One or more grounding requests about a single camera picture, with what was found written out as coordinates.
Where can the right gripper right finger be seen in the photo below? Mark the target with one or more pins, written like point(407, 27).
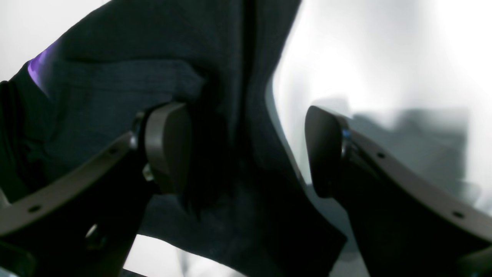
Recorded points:
point(404, 226)

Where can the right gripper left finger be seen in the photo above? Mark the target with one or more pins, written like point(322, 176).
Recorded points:
point(84, 224)

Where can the black T-shirt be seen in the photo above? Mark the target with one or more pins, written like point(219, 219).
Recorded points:
point(244, 206)

